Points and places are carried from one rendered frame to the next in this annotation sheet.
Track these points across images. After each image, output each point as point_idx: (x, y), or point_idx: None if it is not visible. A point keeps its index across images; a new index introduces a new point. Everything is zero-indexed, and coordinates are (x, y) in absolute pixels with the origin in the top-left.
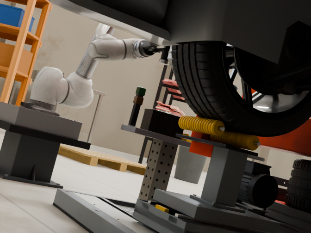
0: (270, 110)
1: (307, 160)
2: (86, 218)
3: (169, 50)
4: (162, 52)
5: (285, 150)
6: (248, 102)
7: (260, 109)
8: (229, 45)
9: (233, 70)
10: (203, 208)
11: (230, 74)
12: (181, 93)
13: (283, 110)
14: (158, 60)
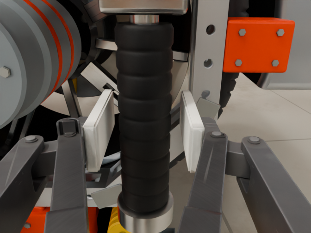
0: (41, 118)
1: None
2: None
3: (219, 101)
4: (169, 160)
5: None
6: (15, 135)
7: (33, 129)
8: (100, 36)
9: (73, 84)
10: None
11: (74, 94)
12: (177, 163)
13: (43, 107)
14: (172, 211)
